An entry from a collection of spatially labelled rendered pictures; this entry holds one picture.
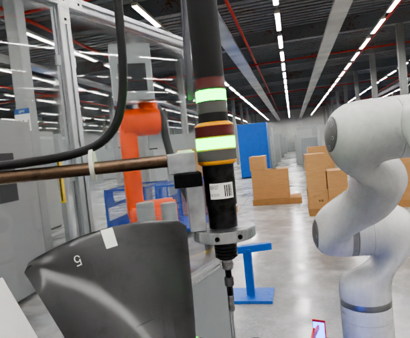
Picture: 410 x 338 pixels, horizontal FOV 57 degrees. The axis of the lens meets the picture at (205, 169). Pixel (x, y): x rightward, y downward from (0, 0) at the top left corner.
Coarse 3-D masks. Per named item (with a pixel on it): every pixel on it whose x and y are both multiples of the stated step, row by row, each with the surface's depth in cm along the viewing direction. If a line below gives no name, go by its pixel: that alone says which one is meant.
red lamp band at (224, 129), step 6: (204, 126) 40; (210, 126) 40; (216, 126) 40; (222, 126) 40; (228, 126) 40; (198, 132) 40; (204, 132) 40; (210, 132) 40; (216, 132) 40; (222, 132) 40; (228, 132) 40
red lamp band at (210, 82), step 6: (198, 78) 40; (204, 78) 40; (210, 78) 40; (216, 78) 40; (222, 78) 41; (198, 84) 40; (204, 84) 40; (210, 84) 40; (216, 84) 40; (222, 84) 40
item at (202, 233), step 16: (176, 160) 40; (192, 160) 40; (176, 176) 40; (192, 176) 40; (192, 192) 40; (192, 208) 40; (192, 224) 40; (208, 224) 44; (240, 224) 42; (208, 240) 39; (224, 240) 39; (240, 240) 39
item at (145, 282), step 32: (128, 224) 56; (160, 224) 57; (64, 256) 51; (96, 256) 51; (128, 256) 52; (160, 256) 52; (64, 288) 48; (96, 288) 49; (128, 288) 49; (160, 288) 49; (64, 320) 47; (96, 320) 47; (128, 320) 46; (160, 320) 46; (192, 320) 47
